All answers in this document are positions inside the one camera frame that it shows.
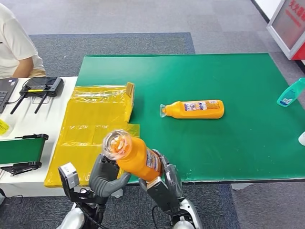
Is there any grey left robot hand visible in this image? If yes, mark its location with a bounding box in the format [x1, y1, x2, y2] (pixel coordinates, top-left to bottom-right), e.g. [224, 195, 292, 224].
[88, 154, 132, 198]

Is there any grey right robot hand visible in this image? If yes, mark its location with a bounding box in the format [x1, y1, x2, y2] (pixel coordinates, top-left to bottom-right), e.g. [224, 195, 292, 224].
[139, 149, 183, 204]

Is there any orange detergent bottle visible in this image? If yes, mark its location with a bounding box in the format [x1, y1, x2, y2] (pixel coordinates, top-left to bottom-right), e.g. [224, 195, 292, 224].
[102, 129, 165, 182]
[159, 99, 224, 120]

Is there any orange detergent bottle, clear cap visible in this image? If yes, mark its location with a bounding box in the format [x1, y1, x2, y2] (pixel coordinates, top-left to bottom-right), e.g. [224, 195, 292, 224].
[159, 99, 224, 120]

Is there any teal plastic bottle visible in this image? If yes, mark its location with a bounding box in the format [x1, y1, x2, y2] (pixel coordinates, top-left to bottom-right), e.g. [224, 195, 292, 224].
[276, 77, 305, 108]

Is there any green table mat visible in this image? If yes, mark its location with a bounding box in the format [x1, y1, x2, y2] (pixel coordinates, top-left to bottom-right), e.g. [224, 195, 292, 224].
[75, 53, 305, 185]

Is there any yellow plastic sheet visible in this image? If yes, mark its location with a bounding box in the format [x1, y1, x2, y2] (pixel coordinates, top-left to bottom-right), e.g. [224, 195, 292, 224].
[44, 82, 141, 187]

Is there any white side table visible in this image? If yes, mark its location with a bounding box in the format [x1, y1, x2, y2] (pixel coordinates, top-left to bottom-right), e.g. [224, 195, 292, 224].
[0, 76, 78, 198]

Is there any small green belt conveyor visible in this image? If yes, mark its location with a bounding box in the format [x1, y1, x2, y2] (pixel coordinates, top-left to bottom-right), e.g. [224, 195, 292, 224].
[0, 134, 49, 177]

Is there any black remote controller with antennas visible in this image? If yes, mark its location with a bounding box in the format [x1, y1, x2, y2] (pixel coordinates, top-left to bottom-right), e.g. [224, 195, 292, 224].
[10, 76, 64, 115]

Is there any grey laptop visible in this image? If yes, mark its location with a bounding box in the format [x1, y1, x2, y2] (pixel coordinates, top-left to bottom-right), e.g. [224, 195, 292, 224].
[0, 78, 19, 115]

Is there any seated person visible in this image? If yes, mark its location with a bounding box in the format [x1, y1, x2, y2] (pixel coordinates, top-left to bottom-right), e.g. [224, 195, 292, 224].
[0, 3, 47, 79]

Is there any red and white sign stand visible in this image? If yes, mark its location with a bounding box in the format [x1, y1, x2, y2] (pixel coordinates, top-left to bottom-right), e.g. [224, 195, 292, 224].
[266, 0, 305, 61]

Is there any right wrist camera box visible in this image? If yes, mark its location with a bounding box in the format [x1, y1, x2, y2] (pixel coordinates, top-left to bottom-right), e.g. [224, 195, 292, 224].
[145, 177, 180, 213]

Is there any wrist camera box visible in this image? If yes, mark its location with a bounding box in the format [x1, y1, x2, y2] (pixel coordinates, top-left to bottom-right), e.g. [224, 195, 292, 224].
[145, 177, 180, 213]
[57, 162, 81, 200]

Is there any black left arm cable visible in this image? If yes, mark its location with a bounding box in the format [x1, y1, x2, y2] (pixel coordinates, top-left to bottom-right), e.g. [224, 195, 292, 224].
[81, 210, 106, 229]

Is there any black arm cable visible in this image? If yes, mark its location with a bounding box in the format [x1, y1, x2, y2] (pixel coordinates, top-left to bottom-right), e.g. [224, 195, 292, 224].
[151, 205, 172, 229]
[81, 210, 106, 229]

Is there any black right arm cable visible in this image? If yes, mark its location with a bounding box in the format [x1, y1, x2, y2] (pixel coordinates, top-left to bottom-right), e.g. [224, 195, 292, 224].
[151, 205, 172, 229]

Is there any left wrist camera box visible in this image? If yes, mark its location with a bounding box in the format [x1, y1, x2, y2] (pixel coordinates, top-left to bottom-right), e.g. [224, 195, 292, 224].
[57, 162, 81, 200]

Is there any black floor cable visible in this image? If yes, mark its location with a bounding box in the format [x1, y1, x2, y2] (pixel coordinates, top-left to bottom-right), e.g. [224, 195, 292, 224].
[0, 188, 23, 206]

